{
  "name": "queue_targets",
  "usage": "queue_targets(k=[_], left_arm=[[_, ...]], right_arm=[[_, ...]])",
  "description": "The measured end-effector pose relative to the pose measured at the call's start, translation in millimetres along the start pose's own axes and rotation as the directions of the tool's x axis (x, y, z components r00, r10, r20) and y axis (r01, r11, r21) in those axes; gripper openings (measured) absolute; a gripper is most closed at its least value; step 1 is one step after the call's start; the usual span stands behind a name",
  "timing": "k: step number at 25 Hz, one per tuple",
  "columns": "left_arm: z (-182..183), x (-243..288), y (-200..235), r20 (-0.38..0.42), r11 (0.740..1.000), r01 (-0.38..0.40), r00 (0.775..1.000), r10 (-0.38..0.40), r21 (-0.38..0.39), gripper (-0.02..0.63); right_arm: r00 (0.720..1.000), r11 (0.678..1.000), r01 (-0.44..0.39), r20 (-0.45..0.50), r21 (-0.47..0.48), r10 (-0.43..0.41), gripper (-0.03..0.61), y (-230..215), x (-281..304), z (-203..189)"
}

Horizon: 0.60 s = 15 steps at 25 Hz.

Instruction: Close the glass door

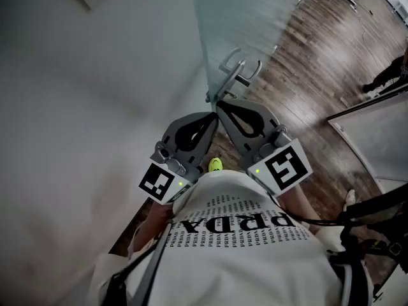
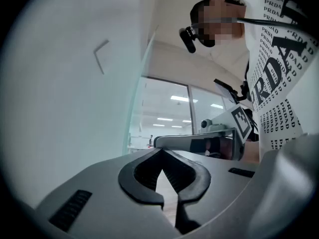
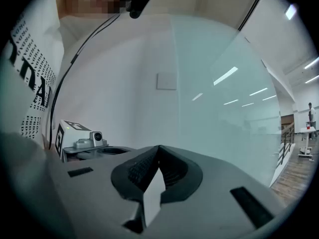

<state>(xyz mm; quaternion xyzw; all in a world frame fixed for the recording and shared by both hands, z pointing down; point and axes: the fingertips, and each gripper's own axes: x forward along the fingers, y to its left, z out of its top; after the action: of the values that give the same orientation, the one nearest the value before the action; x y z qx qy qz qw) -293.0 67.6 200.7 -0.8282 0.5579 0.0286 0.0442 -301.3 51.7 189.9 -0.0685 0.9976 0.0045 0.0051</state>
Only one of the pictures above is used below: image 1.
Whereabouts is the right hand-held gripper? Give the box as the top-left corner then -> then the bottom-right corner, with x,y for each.
215,99 -> 313,198

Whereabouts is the frosted glass door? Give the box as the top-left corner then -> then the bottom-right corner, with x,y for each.
189,0 -> 309,104

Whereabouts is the grey webbing strap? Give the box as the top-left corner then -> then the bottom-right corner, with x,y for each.
139,223 -> 172,306

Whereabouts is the person's left neon shoe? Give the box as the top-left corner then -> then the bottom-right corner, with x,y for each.
208,157 -> 224,173

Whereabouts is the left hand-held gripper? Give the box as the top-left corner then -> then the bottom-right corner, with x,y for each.
138,112 -> 221,205

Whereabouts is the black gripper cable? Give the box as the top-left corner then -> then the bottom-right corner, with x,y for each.
267,192 -> 347,228

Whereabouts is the black shoulder strap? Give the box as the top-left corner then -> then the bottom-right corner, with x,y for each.
108,221 -> 175,306

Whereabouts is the person's right forearm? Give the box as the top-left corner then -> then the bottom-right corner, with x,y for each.
276,186 -> 323,235

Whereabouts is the person's left forearm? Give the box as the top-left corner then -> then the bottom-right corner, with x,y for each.
128,199 -> 179,258

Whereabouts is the glass partition with blinds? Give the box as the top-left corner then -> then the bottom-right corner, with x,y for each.
327,93 -> 408,186

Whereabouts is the black harness pack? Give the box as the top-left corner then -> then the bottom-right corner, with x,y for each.
327,189 -> 408,306

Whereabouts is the white printed t-shirt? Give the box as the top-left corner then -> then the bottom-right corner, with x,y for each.
89,170 -> 374,306

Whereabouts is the metal door handle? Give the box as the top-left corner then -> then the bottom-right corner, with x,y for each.
205,47 -> 263,103

